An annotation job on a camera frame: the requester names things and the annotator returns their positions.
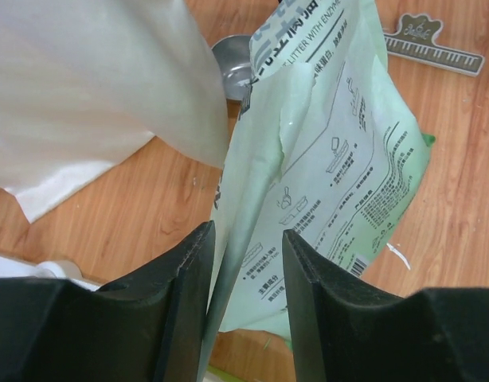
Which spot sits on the white clothes rack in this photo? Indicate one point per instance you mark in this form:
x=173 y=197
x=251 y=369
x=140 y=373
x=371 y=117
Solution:
x=53 y=269

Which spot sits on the cream cloth bag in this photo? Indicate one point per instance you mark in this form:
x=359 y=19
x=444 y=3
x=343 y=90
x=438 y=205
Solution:
x=85 y=84

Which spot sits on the grey metal scoop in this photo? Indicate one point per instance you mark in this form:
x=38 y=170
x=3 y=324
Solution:
x=232 y=54

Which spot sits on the green cat litter bag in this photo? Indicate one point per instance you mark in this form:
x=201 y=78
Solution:
x=324 y=145

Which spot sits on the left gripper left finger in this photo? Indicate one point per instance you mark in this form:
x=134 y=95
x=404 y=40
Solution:
x=145 y=326

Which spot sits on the piano pattern bag clip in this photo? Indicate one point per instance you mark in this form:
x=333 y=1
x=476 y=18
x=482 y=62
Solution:
x=415 y=39

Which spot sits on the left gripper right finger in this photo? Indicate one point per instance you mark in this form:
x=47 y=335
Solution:
x=344 y=329

